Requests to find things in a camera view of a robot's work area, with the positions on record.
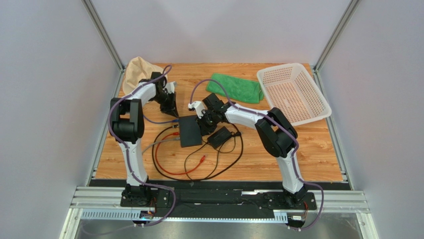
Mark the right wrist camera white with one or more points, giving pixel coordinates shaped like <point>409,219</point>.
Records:
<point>198,107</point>

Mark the aluminium frame rail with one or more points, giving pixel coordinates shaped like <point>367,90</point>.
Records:
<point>97,203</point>

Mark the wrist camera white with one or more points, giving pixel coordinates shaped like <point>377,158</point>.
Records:
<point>198,107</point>
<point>170,87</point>

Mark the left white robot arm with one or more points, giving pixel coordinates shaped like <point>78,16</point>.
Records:
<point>126,124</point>

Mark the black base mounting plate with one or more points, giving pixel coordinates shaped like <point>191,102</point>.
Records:
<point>212,199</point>

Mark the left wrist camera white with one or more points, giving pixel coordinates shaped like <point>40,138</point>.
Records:
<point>170,87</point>

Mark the black network switch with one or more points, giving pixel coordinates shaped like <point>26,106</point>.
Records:
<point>190,134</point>

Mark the white plastic basket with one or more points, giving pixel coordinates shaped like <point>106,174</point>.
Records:
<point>291,88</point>

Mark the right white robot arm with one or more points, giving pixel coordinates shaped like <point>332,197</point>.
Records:
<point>278,136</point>

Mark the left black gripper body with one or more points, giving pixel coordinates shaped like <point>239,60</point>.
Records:
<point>165,100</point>

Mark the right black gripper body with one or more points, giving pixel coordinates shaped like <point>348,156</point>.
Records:
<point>205,120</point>

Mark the green cloth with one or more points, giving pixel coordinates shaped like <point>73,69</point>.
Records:
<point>239,89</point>

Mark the black power adapter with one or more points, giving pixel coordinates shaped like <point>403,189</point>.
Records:
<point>219,137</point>

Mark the beige bucket hat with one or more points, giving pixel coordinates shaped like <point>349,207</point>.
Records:
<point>136,70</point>

